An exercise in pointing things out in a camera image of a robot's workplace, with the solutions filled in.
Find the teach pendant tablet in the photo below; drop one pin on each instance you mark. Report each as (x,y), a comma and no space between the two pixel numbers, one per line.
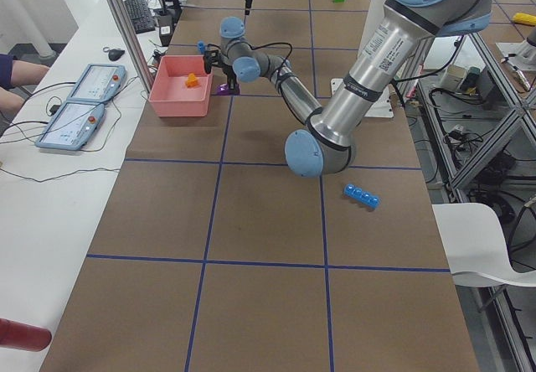
(98,83)
(72,126)

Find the red cylinder bottle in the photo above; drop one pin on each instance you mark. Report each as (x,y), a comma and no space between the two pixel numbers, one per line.
(15,335)

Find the orange toy block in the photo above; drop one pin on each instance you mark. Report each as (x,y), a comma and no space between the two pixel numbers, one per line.
(192,81)

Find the white chair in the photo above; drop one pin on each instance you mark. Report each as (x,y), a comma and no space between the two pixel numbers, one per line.
(475,247)

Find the pink plastic box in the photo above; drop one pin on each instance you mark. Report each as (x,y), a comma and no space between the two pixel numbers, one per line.
(170,97)

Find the aluminium frame post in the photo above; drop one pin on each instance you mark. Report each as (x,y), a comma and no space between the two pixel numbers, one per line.
(123,23)

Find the lower teach pendant tablet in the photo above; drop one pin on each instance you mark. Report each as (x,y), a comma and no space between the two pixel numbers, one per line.
(72,126)

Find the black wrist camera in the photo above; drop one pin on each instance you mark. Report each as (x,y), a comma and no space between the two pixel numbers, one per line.
(211,58)

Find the black computer mouse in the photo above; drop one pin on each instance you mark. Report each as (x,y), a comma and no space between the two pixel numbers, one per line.
(115,54)

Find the upper teach pendant tablet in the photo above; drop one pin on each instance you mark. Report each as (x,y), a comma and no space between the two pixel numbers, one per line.
(98,83)

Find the purple toy block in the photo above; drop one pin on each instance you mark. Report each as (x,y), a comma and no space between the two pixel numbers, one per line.
(223,90)

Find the black keyboard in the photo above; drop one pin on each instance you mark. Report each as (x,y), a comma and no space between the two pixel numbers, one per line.
(140,15)

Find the long blue toy block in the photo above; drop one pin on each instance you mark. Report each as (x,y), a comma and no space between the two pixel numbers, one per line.
(362,196)

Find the person forearm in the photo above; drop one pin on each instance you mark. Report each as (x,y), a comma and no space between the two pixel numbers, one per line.
(16,73)

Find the yellow toy block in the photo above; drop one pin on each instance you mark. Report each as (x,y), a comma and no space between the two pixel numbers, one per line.
(524,19)

